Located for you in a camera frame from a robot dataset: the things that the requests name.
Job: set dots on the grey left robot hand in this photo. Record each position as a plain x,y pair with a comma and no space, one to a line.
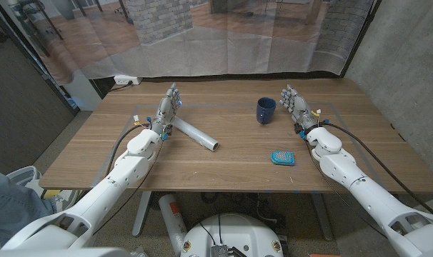
164,110

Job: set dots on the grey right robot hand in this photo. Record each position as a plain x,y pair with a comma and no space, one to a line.
298,107

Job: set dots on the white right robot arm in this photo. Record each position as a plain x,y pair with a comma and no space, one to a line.
366,192

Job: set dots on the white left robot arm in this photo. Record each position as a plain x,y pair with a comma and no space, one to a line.
123,171

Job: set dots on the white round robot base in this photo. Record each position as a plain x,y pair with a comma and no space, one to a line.
234,235

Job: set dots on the dark blue cup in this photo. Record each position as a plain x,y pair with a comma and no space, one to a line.
265,112

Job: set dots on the clear plastic wrap roll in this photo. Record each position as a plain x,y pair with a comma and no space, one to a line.
198,135

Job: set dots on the white power strip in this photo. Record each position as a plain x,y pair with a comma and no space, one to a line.
125,80

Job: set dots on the printed room backdrop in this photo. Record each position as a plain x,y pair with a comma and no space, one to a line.
209,46

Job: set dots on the black backdrop stand pole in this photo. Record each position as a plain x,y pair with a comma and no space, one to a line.
34,57
361,39

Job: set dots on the grey table leg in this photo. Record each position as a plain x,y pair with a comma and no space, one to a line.
141,214
323,217

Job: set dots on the white roll with orange label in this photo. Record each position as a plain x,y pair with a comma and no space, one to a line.
171,217

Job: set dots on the white sneaker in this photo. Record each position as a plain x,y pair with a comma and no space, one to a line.
64,198
23,175

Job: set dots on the person's leg in jeans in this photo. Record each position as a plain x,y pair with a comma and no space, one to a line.
13,207

